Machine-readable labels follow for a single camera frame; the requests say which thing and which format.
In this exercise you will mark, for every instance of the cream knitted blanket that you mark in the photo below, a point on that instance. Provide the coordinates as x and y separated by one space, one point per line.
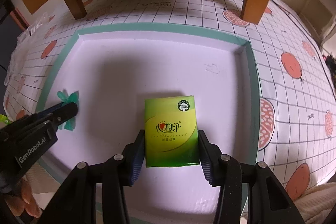
317 202

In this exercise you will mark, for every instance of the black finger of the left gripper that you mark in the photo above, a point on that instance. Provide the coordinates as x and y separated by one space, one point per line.
61 116

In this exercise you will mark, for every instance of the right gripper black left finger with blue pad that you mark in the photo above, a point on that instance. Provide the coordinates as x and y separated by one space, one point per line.
75 200

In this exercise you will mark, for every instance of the dark toy clutter pile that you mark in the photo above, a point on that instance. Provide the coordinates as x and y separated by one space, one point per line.
331 64

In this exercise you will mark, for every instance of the person's left hand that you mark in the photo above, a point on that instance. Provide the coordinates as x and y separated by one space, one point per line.
24 201

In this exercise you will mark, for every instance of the white shelf unit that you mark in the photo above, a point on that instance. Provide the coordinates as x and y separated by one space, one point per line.
319 18

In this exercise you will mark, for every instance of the teal hair clip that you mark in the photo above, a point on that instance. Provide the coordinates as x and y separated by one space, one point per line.
70 107

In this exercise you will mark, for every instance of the white grid fruit mat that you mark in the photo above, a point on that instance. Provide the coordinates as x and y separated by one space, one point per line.
297 124

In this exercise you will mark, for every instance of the green tissue pack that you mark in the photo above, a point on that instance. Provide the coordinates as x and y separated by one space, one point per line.
171 132

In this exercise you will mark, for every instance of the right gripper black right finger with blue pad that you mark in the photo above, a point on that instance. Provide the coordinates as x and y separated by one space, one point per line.
268 202

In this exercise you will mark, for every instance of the white teal shallow tray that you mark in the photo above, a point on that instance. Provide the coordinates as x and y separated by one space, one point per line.
116 67

